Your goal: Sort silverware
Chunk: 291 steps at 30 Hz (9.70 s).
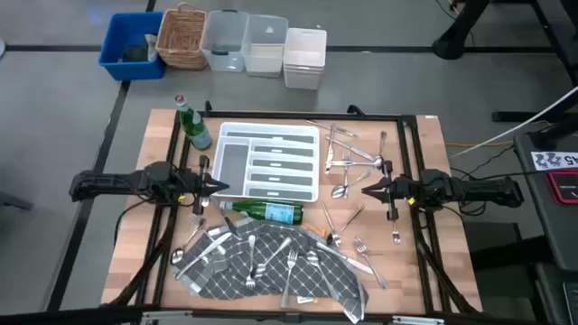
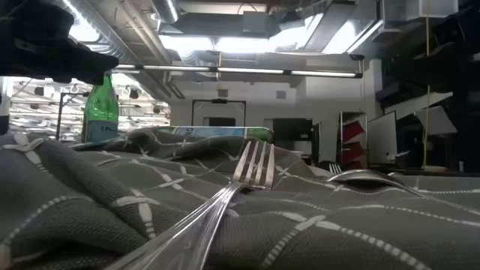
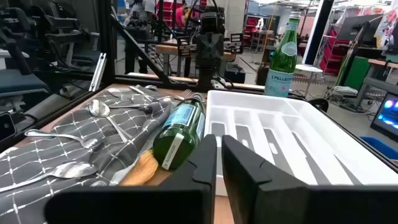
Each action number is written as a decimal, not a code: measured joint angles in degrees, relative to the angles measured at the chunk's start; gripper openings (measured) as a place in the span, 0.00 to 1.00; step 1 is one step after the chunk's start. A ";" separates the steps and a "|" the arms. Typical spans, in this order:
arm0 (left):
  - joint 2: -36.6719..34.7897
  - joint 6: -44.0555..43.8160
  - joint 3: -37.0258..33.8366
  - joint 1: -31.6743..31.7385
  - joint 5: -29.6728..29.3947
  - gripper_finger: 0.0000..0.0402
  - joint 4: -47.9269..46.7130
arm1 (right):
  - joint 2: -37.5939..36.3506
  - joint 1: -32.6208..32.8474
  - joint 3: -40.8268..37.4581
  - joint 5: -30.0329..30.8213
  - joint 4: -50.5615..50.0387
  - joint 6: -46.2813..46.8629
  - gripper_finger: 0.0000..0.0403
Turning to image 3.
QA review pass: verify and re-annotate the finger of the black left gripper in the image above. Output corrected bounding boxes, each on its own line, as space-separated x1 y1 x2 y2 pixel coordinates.
210 32 224 62
196 32 211 62

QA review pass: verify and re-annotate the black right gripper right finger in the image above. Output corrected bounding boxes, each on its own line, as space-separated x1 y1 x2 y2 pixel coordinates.
221 134 398 224

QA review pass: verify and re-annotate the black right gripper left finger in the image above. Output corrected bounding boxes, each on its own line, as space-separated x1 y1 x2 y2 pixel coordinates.
44 133 218 224

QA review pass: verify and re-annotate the grey checked kitchen cloth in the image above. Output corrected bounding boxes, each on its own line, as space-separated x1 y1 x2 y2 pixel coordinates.
0 85 174 224

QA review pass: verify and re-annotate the black box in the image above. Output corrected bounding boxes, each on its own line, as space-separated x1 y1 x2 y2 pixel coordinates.
223 63 247 84

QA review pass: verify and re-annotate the wooden workbench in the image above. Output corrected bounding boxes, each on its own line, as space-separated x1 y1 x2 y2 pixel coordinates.
155 43 237 63

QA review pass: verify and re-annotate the person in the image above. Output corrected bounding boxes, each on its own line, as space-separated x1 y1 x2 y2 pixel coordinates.
124 0 158 26
175 1 189 28

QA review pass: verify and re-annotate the green glass water bottle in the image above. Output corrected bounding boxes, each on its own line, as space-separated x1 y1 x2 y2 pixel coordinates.
263 11 302 98
152 92 206 171

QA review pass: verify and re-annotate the white plastic cutlery tray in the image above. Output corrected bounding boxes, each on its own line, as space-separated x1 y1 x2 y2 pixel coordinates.
203 89 398 197

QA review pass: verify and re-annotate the white round side table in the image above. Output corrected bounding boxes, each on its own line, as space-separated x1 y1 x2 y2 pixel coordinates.
294 63 324 97

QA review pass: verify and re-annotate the silver aluminium bar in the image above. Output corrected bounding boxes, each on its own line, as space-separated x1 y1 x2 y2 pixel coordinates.
88 52 108 93

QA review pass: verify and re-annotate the red storage shelf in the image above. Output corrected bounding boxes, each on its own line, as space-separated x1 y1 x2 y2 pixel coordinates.
319 29 351 75

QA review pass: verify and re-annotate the blue plastic bin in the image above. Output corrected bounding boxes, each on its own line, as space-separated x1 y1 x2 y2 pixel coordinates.
359 136 398 160

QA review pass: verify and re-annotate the glowing computer screen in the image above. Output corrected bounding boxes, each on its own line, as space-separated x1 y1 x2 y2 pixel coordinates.
369 92 398 142

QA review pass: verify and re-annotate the black office chair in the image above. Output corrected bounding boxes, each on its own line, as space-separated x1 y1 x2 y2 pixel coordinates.
43 0 102 74

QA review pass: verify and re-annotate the dark computer monitor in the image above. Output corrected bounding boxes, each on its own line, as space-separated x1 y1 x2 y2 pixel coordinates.
337 14 384 43

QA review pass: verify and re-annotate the green board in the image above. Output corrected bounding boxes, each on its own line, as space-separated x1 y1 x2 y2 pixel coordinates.
343 55 371 91

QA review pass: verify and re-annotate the black box device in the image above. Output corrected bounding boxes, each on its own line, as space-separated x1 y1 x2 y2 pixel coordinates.
0 112 17 142

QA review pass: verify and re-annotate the grey desk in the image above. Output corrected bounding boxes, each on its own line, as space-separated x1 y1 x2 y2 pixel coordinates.
354 58 398 108

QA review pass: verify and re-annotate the flower print picture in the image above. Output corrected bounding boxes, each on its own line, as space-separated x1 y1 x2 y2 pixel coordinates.
374 9 398 50

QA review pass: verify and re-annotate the blue-grey padded seat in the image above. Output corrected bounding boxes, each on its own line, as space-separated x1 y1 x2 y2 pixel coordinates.
0 68 50 94

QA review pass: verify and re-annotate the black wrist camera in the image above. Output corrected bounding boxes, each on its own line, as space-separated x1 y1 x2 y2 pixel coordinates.
200 11 219 32

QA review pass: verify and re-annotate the black white-edged post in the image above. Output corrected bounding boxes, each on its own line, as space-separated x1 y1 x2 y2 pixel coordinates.
302 0 336 65

